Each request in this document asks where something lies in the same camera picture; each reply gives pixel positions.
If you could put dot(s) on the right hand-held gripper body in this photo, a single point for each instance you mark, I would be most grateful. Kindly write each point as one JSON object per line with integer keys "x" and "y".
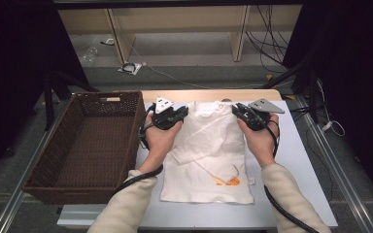
{"x": 265, "y": 106}

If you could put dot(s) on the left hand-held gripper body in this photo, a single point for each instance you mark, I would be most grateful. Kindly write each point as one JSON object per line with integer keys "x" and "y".
{"x": 163, "y": 116}

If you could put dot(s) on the white baby shirt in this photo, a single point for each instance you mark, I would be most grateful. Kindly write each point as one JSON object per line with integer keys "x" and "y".
{"x": 207, "y": 187}

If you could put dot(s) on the brown woven basket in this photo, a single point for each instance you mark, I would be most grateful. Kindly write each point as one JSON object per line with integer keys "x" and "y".
{"x": 94, "y": 145}

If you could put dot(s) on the person's left hand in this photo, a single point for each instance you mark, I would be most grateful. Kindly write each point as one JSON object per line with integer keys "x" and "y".
{"x": 162, "y": 142}

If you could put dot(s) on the person's right hand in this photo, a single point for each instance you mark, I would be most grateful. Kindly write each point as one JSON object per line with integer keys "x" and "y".
{"x": 262, "y": 145}

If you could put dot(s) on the black metal stand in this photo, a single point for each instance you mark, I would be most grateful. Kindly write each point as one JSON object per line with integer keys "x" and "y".
{"x": 314, "y": 97}
{"x": 48, "y": 97}

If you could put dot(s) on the white table sheet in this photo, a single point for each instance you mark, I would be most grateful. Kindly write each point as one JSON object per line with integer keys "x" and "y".
{"x": 299, "y": 145}

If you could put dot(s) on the beige wooden shelf unit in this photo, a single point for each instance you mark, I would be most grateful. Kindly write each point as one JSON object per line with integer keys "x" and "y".
{"x": 181, "y": 19}

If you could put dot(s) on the small white tag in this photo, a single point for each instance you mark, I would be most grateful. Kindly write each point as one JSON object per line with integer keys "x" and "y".
{"x": 109, "y": 41}

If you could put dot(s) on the clear plastic bag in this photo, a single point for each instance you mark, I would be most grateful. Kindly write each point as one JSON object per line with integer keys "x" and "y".
{"x": 89, "y": 55}

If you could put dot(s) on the black curtain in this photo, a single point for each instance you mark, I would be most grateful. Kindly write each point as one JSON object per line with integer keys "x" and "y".
{"x": 13, "y": 64}
{"x": 353, "y": 64}

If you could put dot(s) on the aluminium rail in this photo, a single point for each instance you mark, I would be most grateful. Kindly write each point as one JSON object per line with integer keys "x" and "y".
{"x": 346, "y": 189}
{"x": 8, "y": 216}

